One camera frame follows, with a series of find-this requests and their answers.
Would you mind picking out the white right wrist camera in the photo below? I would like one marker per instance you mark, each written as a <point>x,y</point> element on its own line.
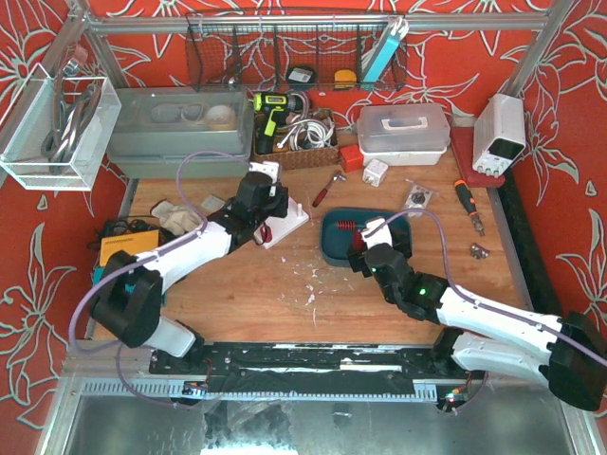
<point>376,232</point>

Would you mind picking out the teal plastic tray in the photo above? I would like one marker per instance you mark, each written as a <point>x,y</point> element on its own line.
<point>335,244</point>

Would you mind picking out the woven brown basket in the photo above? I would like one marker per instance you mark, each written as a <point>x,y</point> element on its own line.
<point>313,149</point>

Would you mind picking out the black wire basket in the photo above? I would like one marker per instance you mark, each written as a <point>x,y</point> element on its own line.
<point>254,49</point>

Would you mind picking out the thin red spring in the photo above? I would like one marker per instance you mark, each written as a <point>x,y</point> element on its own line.
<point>346,225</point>

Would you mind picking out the grey plastic storage box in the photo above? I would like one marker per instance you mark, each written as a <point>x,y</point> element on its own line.
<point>158,127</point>

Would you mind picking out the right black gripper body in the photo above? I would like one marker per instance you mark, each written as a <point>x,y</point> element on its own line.
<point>357,258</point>

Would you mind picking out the teal electronic box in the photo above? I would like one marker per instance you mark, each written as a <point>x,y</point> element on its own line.
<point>97,275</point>

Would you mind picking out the red handled ratchet wrench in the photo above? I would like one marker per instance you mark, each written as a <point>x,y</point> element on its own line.
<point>337,176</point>

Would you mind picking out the clear bag of parts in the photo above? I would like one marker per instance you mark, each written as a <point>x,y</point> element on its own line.
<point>417,200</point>

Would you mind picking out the blue white tool set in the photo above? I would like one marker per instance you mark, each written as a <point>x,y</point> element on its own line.
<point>374,61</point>

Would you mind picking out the red mat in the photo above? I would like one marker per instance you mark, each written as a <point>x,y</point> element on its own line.
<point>462,148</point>

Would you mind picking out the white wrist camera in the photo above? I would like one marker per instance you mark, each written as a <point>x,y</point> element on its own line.
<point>270,168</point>
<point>376,232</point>

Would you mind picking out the clear acrylic hanging box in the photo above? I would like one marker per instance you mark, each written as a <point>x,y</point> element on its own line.
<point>55,134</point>

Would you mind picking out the green yellow power drill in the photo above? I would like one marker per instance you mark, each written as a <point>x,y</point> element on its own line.
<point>275,108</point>

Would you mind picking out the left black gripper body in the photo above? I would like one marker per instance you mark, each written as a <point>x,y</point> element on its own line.
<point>277,202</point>

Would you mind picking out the white power adapter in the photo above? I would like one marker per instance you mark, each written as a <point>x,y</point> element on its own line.
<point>375,172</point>

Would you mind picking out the white peg board base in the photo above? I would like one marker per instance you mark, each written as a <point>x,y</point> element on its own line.
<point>282,227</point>

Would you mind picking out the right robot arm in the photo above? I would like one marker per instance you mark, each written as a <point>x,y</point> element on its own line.
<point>566,355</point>

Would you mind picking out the white work glove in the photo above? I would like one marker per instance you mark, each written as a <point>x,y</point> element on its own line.
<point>178,219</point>

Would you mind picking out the small red box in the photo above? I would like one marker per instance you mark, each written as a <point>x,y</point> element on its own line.
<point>350,158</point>

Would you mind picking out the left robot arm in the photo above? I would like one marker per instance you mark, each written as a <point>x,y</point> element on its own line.
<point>128,302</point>

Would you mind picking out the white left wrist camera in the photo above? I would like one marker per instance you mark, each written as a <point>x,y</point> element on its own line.
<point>270,168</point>

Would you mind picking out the clear white handled case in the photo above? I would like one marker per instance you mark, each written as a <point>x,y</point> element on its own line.
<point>403,134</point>

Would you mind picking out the white power supply unit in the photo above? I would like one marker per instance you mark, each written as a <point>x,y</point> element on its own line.
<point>499,135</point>

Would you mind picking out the yellow tape measure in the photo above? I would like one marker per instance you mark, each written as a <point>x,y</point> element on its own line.
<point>345,79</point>

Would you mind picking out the black side rail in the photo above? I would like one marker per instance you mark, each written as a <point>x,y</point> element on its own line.
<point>543,297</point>

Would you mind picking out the large red spring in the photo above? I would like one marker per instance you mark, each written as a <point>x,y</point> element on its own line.
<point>265,233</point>
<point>358,242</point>

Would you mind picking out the orange electronic box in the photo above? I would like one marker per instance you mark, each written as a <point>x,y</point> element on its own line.
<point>131,243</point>

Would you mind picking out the small metal bracket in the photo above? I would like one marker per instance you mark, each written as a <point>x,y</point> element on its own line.
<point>478,252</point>

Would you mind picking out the orange black screwdriver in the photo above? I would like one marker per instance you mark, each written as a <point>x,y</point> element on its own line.
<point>468,203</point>

